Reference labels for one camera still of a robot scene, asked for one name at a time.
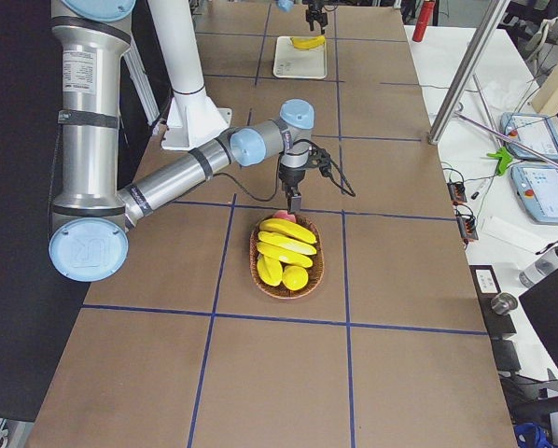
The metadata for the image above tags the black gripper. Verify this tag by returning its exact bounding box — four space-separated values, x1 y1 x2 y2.
278 163 306 214
306 0 328 33

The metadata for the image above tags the yellow banana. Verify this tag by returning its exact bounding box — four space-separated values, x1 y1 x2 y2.
290 35 326 50
258 231 317 255
256 242 314 269
258 218 317 245

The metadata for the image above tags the pink green apple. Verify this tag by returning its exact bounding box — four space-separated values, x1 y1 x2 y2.
272 210 297 223

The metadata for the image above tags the cream bear tray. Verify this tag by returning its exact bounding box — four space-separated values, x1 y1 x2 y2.
272 35 328 79

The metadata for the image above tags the yellow lemon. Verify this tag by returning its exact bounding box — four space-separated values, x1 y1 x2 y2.
282 265 309 291

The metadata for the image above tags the red cylinder bottle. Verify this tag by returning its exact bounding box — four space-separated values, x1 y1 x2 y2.
412 0 437 42

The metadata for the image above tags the black orange connector block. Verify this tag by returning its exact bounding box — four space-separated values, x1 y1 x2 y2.
447 181 467 205

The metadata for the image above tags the long metal grabber rod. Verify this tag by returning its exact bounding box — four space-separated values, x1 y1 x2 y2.
456 74 558 176

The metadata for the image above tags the green clip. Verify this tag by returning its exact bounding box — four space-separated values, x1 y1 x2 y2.
486 147 513 176

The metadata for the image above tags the metal weight cylinder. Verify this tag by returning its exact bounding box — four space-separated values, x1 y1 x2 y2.
490 292 519 315

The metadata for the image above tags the far teach pendant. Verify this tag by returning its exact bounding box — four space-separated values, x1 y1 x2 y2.
500 112 558 161

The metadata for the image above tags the teach pendant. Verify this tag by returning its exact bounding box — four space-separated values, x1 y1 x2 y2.
500 112 558 161
510 164 558 225

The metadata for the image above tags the near teach pendant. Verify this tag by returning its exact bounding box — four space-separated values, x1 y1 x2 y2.
510 164 558 225

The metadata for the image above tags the grey water bottle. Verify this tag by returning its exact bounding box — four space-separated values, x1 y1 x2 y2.
519 240 558 288

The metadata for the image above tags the white camera post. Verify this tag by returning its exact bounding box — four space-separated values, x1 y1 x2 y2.
148 0 229 151

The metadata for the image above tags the aluminium frame post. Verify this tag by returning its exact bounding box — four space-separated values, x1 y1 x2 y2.
427 0 509 145

